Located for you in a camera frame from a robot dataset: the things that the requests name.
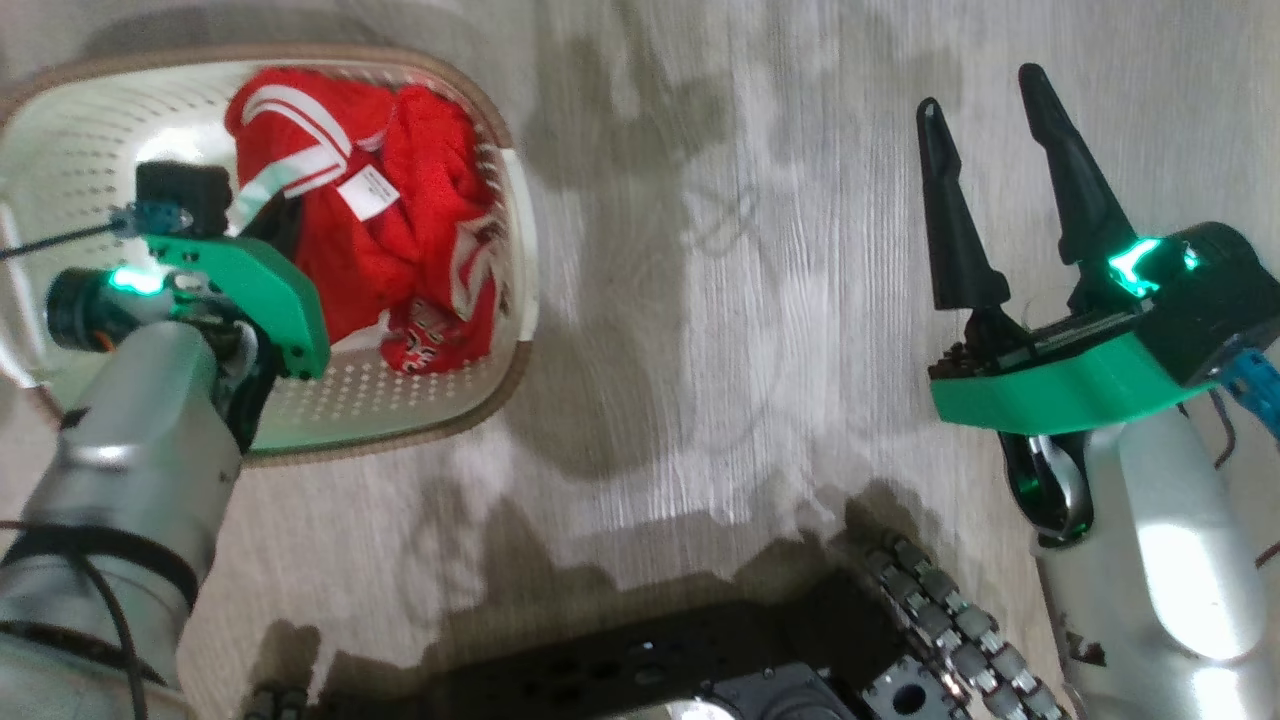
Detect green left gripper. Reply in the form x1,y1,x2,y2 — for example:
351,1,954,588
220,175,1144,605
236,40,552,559
148,195,333,383

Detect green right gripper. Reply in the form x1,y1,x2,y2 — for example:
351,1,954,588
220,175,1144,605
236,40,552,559
915,63,1219,437

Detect red garment white stripes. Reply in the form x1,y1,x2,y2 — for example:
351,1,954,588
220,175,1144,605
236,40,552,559
225,68,501,376

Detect cream laundry basket brown rim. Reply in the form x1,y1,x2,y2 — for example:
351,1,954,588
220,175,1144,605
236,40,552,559
0,45,541,468

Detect blue left camera connector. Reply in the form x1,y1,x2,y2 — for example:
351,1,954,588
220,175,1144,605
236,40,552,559
110,203,193,234

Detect blue camera connector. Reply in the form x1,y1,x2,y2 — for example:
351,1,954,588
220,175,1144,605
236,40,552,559
1215,350,1280,441
110,203,193,234

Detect thin black left gripper cable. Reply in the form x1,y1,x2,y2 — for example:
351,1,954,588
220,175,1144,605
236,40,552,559
0,222,131,263

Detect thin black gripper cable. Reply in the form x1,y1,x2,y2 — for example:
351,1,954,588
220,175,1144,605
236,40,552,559
0,222,131,263
1178,388,1241,471

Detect blue right camera connector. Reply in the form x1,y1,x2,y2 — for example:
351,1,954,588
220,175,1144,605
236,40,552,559
1215,350,1280,441

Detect thin black right gripper cable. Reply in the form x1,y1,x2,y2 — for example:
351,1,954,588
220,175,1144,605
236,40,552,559
1178,388,1241,471

